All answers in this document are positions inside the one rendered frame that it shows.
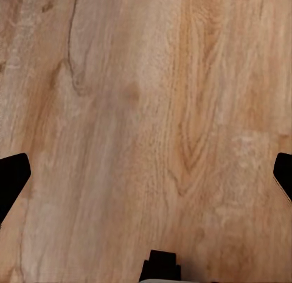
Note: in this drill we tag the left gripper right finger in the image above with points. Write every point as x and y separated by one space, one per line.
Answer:
283 172

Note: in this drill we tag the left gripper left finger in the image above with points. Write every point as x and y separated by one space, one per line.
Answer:
14 174

